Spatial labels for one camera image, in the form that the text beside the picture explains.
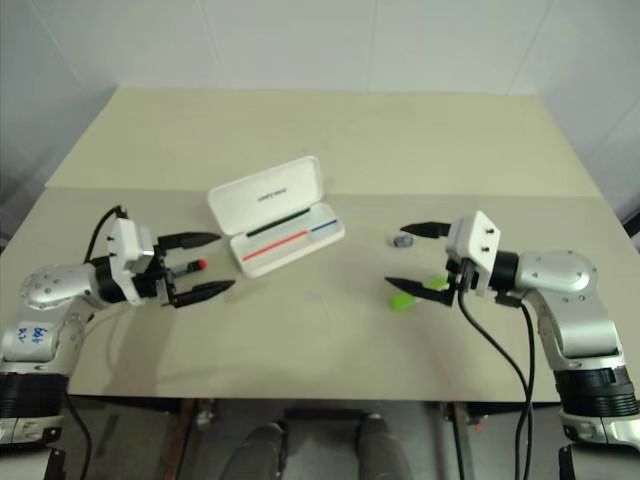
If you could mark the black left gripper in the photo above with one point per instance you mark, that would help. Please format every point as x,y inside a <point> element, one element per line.
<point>159,280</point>

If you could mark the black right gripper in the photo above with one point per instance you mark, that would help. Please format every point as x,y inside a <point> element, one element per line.
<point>462,272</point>

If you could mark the red and black marker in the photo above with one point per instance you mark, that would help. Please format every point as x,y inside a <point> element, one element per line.
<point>187,268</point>

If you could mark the small grey blue sharpener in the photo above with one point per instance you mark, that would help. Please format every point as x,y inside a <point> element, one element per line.
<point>401,240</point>

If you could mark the green eraser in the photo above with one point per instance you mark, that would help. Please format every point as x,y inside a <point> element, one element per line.
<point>402,302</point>

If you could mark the white hard pencil case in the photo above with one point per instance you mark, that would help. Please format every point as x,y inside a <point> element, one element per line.
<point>270,192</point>

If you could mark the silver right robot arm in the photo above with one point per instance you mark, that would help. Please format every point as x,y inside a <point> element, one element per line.
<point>560,272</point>

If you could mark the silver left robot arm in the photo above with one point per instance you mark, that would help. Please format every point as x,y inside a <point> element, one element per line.
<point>55,287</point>

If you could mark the rusty metal table leg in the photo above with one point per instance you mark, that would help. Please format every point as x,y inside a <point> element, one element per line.
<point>182,440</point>
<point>460,445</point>

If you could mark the dark rounded shape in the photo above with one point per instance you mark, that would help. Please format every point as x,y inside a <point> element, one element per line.
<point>262,450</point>
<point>377,447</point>

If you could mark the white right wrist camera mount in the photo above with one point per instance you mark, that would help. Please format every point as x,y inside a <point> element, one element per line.
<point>475,235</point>

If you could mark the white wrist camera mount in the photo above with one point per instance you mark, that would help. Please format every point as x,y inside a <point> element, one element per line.
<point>125,242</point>
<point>475,235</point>

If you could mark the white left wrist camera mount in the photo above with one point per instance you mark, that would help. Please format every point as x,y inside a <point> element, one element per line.
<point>125,242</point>

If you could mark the dark frame beside table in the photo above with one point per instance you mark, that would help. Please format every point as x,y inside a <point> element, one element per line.
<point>632,220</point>

